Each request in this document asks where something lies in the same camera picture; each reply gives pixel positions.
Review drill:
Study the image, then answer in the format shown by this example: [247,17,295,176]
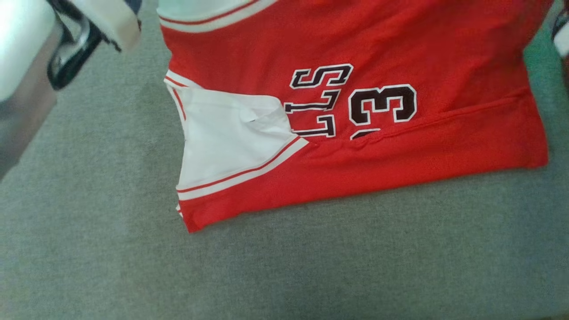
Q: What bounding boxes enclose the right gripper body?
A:
[551,8,569,59]

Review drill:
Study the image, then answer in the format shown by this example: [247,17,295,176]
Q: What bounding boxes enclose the large grey sofa seat cushion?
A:
[0,0,569,320]

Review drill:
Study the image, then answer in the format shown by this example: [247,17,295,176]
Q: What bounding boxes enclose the red basketball jersey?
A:
[156,0,554,234]

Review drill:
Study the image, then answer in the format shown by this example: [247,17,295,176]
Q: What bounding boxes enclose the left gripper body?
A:
[46,0,143,91]

